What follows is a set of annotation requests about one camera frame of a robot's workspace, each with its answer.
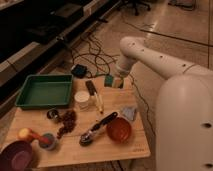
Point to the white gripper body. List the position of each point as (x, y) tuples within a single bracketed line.
[(123, 66)]

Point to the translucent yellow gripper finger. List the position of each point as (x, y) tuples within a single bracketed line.
[(118, 82)]

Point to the green sponge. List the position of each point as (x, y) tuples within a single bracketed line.
[(108, 81)]

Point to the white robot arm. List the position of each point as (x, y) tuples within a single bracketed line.
[(184, 107)]

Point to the green plastic tray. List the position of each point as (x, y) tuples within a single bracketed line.
[(45, 91)]

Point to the white round jar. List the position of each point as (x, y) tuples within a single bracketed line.
[(82, 98)]

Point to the black power adapter box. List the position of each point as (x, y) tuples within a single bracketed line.
[(79, 71)]

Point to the wooden table board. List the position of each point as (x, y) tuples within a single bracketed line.
[(69, 151)]

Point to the orange red bowl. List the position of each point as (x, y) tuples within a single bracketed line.
[(119, 130)]

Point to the brown grape bunch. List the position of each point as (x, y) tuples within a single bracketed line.
[(68, 119)]

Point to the black office chair base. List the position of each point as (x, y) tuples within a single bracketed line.
[(134, 4)]

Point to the small silver metal cup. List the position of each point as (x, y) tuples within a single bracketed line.
[(53, 115)]

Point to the small grey cup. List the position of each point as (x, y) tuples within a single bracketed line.
[(47, 141)]

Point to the dark shelf unit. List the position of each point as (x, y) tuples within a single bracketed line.
[(31, 31)]

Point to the yellow red toy utensil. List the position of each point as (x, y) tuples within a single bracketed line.
[(28, 135)]

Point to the purple bowl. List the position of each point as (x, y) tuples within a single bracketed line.
[(16, 156)]

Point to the black handled ice cream scoop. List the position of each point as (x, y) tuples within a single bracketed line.
[(88, 137)]

